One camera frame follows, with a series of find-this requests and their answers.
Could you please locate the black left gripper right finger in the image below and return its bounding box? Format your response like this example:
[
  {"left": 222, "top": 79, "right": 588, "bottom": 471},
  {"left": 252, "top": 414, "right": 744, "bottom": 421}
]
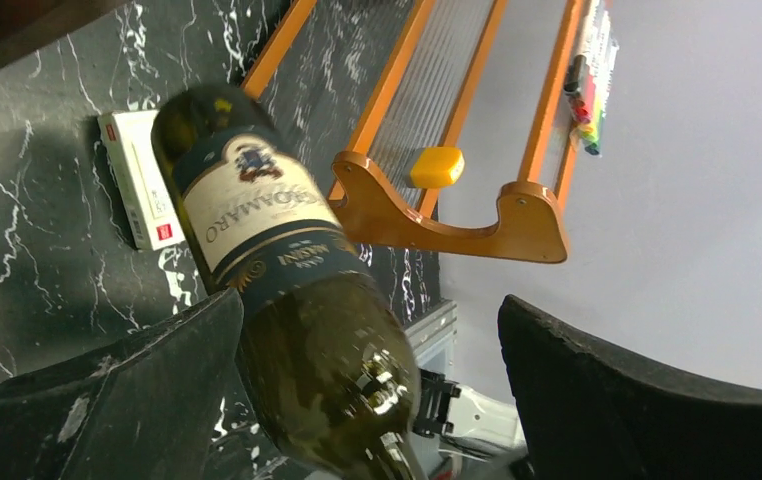
[{"left": 497, "top": 295, "right": 762, "bottom": 479}]

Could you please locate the yellow block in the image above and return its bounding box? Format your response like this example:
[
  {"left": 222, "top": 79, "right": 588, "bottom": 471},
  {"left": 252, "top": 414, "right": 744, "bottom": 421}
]
[{"left": 408, "top": 146, "right": 465, "bottom": 189}]

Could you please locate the white red small box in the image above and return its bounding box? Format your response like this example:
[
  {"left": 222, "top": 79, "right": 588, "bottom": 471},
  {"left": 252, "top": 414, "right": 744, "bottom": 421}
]
[{"left": 97, "top": 110, "right": 184, "bottom": 251}]

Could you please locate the dark green wine bottle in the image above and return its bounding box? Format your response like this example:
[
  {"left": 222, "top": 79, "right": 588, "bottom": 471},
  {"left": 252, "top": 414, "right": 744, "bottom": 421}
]
[{"left": 151, "top": 83, "right": 425, "bottom": 479}]

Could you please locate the pack of coloured markers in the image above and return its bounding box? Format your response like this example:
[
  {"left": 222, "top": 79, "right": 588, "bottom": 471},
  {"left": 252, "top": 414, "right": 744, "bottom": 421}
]
[{"left": 563, "top": 0, "right": 620, "bottom": 157}]

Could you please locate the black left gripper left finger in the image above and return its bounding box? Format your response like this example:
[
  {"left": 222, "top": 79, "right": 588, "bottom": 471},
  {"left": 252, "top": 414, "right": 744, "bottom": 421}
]
[{"left": 0, "top": 290, "right": 243, "bottom": 479}]

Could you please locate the orange wooden display rack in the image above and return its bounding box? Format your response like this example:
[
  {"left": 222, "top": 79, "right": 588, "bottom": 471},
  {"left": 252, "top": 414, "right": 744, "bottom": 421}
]
[{"left": 240, "top": 0, "right": 589, "bottom": 265}]

